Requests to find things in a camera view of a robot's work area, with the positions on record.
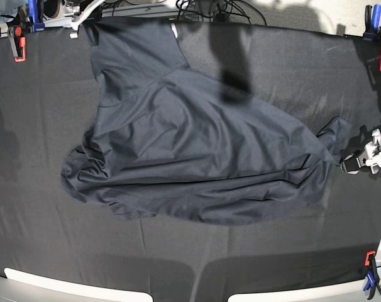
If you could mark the red black clamp far left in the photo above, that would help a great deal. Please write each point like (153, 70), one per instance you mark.
(18, 43)

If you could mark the red blue clamp near right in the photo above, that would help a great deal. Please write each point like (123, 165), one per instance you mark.
(372, 277)

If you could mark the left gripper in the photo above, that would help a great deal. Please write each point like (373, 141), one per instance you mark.
(371, 156)

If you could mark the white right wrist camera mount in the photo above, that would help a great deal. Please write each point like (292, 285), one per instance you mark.
(78, 11)

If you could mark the blue clamp far left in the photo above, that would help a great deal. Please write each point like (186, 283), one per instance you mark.
(35, 14)

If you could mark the blue clamp far right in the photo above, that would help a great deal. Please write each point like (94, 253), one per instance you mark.
(372, 19)

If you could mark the dark navy t-shirt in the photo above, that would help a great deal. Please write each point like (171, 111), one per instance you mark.
(172, 141)

